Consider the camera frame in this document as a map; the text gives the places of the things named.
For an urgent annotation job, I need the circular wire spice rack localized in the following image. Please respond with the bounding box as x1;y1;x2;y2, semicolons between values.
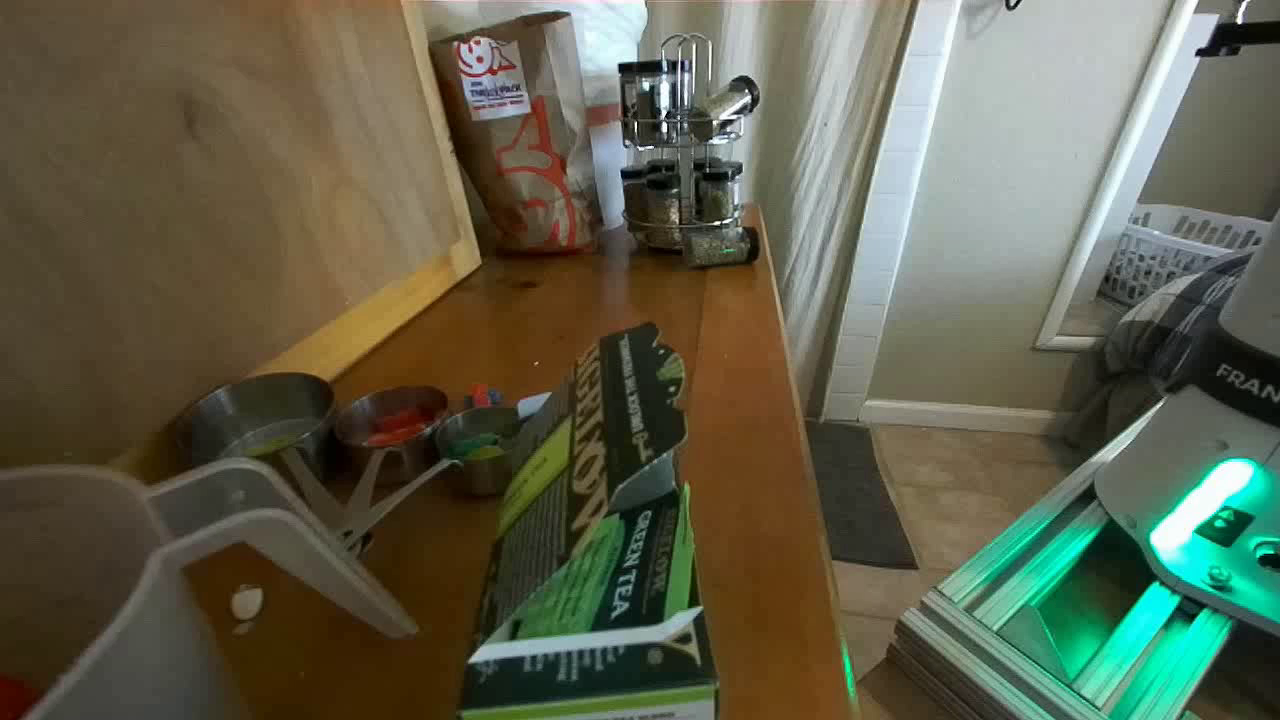
611;32;770;270

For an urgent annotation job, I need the loose glass spice jar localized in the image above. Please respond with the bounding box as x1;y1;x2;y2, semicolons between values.
686;226;765;271

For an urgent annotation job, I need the tilted silver-capped spice jar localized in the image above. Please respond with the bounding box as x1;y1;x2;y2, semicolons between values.
700;73;765;137

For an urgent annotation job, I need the small steel measuring cup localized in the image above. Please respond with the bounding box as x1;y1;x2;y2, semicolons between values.
432;396;529;502

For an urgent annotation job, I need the wooden pine dresser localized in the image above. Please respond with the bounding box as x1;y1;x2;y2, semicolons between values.
113;203;862;720

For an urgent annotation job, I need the green tea box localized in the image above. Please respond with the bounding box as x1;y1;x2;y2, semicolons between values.
457;318;724;720

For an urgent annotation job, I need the brown printed paper bag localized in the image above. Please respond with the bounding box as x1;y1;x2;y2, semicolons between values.
429;11;601;260

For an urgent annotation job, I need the dark door mat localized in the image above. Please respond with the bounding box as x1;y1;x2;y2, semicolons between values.
803;416;920;571

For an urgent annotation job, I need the small brown object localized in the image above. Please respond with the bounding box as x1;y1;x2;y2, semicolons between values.
328;383;457;532

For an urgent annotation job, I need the beige curtain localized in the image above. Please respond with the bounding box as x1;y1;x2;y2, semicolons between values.
641;0;924;408

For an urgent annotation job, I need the large steel measuring cup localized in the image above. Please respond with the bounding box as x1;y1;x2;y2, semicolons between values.
176;370;369;540

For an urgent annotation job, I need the aluminium extrusion robot stand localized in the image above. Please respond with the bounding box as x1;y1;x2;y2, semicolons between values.
890;396;1280;720

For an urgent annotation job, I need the large plywood board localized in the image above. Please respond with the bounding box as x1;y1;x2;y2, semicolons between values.
0;0;486;471

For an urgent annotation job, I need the grey plaid cloth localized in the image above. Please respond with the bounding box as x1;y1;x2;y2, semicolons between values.
1062;252;1255;454

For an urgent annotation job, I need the white laundry basket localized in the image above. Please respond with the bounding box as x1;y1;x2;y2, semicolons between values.
1092;202;1280;318

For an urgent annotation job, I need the white plastic jug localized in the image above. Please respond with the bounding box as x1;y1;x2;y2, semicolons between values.
0;455;426;720

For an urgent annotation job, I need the white door frame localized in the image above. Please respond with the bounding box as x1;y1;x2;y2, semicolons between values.
816;0;969;430

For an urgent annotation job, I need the black overhead mount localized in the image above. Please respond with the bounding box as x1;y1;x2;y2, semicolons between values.
1194;0;1280;61

